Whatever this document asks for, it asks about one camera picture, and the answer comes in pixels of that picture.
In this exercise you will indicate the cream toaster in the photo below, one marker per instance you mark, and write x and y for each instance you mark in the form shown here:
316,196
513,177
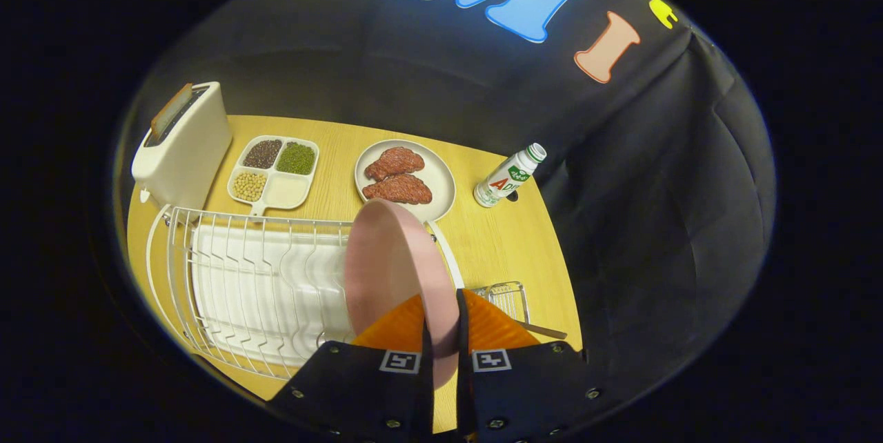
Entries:
186,153

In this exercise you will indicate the pile of dark beans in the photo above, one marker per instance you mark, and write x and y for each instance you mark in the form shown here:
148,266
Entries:
262,153

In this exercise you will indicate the pink plate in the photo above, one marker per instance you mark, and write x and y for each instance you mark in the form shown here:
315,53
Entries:
386,270

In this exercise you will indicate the pile of green beans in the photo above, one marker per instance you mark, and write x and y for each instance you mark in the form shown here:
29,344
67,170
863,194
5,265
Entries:
296,159

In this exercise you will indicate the white green drink bottle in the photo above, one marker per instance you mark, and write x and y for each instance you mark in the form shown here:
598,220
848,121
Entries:
507,177

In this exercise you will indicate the black backdrop cloth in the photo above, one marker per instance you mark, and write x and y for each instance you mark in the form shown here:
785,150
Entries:
655,222

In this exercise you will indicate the red meat piece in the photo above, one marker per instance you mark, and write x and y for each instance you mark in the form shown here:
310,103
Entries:
394,162
400,189

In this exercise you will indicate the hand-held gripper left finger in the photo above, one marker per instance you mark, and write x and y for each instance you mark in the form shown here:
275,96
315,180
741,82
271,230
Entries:
426,401

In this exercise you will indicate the pile of yellow soybeans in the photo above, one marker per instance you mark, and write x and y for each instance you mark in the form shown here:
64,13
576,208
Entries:
250,185

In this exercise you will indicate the white ribbed drain tray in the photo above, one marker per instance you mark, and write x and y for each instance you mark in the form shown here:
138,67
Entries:
234,291

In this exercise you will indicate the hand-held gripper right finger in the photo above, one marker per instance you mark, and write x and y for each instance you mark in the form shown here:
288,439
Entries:
463,395

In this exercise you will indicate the beige plate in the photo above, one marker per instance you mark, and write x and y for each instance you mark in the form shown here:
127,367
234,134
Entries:
438,174

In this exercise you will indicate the toast slice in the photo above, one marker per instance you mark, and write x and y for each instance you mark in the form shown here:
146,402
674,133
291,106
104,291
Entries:
169,112

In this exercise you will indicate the cream divided tray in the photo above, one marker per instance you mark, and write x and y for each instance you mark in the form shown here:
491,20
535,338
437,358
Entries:
286,191

